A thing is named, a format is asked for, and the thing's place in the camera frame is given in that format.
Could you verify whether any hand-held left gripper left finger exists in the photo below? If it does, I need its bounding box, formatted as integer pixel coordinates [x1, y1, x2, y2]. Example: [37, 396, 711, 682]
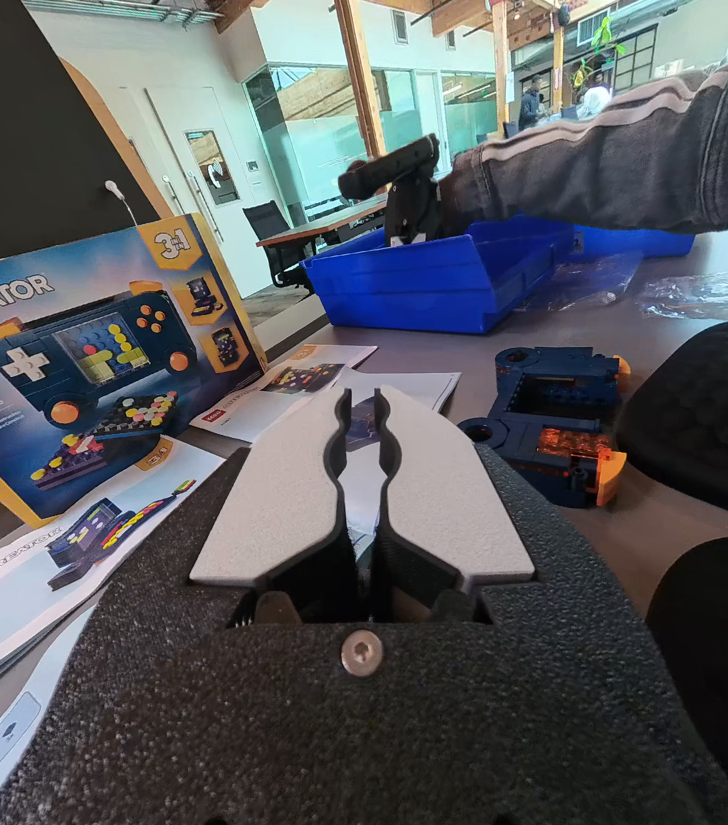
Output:
[189, 385, 359, 610]

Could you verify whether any black bumpy cushion pad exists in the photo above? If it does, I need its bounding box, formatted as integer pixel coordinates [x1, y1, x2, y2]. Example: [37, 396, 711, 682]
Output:
[615, 318, 728, 526]

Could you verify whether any glass office partition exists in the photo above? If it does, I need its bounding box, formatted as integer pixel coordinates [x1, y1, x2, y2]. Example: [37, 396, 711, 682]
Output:
[241, 64, 500, 220]

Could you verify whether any blue orange brick model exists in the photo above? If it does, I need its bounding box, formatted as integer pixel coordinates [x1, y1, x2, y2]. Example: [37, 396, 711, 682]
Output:
[457, 346, 632, 509]

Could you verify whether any blue plastic bin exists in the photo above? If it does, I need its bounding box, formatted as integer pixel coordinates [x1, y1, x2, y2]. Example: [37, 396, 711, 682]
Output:
[573, 222, 696, 262]
[299, 216, 577, 335]

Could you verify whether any black office chair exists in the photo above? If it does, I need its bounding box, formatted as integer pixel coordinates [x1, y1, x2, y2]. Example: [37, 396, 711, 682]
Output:
[241, 200, 314, 289]

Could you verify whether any toy brick set box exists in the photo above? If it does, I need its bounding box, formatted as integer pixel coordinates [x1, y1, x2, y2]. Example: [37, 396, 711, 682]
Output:
[0, 213, 269, 529]

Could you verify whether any green potted plant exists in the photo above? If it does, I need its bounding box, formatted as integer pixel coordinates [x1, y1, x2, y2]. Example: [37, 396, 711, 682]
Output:
[570, 16, 627, 91]

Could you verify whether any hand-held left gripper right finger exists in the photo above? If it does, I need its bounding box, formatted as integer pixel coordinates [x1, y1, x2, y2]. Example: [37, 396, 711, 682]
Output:
[373, 385, 536, 610]

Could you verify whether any instruction booklet purple model cover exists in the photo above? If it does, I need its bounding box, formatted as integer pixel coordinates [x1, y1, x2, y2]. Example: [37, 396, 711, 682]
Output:
[0, 435, 226, 716]

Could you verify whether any instruction booklet arcade machine cover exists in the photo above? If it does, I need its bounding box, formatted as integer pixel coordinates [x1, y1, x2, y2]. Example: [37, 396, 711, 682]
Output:
[190, 345, 379, 444]

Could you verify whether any white gooseneck microphone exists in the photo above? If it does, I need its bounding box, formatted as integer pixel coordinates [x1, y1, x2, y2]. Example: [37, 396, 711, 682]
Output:
[105, 180, 140, 225]

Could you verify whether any black wood-framed board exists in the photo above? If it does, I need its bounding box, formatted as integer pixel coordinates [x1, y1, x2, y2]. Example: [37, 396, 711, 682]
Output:
[0, 0, 174, 270]

